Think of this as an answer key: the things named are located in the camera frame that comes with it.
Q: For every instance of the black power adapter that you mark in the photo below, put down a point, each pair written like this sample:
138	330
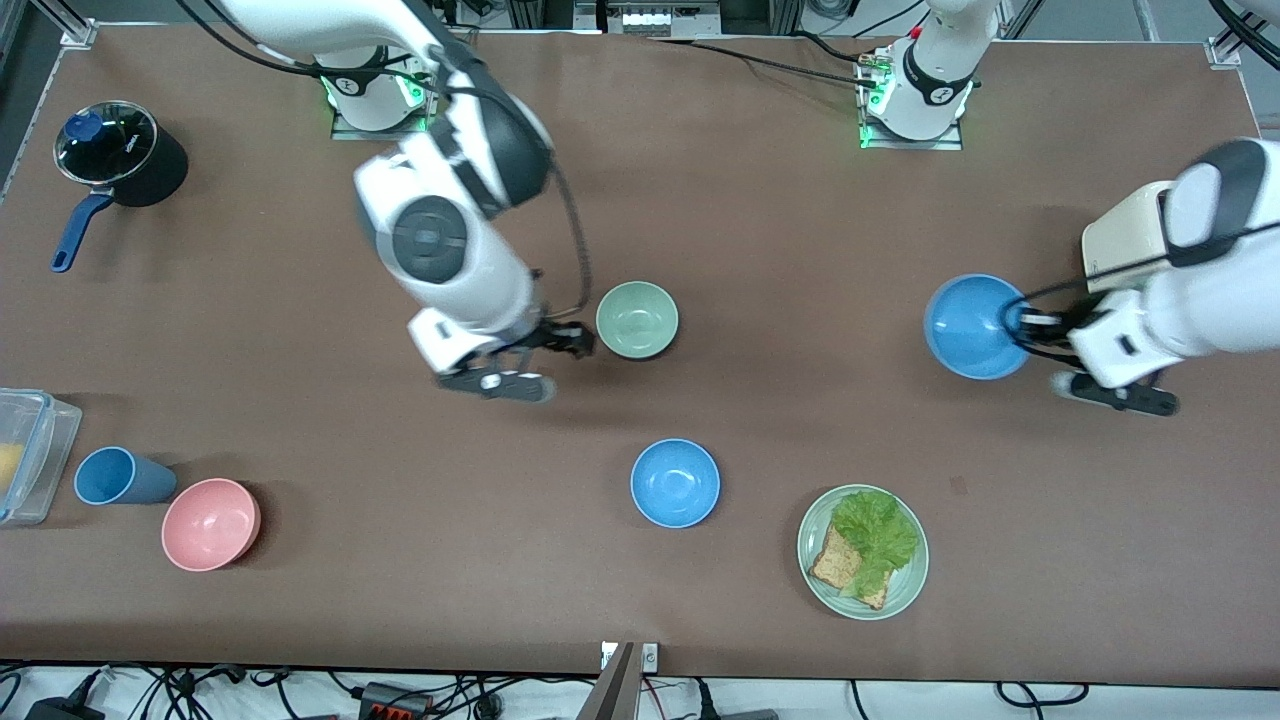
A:
65	710

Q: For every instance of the blue plastic bowl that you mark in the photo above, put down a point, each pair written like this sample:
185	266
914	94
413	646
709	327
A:
675	483
970	325

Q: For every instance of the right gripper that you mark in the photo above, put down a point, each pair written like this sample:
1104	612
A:
549	336

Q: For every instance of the white power strip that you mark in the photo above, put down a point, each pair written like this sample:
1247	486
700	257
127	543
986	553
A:
655	18

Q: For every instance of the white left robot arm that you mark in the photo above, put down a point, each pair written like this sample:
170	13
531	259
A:
1220	300

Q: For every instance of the pink plastic bowl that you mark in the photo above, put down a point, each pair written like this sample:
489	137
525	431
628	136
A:
210	525

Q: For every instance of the clear plastic food container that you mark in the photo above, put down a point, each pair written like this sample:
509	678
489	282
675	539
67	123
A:
45	470

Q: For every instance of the glass pot lid blue knob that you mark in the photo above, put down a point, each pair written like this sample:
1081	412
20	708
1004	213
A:
105	145

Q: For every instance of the toasted bread slice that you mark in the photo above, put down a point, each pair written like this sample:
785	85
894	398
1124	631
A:
832	565

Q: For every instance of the beige toaster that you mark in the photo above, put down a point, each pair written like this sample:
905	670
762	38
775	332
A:
1125	235

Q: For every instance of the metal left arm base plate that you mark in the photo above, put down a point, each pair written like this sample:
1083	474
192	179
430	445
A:
880	142

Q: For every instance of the aluminium frame corner bracket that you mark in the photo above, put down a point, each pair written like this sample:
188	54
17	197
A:
75	28
1225	50

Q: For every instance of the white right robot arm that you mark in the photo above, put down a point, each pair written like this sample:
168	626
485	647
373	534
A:
440	240

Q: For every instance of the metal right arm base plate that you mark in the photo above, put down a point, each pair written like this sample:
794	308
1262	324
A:
345	128

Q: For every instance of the blue plastic cup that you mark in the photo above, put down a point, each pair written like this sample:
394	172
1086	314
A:
125	477

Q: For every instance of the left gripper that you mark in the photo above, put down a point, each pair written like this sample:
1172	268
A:
1047	334

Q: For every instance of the yellow food item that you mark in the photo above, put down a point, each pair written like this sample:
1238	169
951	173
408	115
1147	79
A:
8	467

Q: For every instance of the black power strip red switches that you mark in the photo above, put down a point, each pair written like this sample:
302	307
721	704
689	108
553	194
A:
395	703

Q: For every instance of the grey camera mount pole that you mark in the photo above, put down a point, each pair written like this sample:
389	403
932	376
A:
612	695

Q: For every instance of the green plastic bowl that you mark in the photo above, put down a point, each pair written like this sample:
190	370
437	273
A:
640	322

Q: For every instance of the green lettuce leaf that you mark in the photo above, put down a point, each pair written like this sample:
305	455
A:
875	530

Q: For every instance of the pale green plate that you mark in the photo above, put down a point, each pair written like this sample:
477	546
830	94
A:
905	590

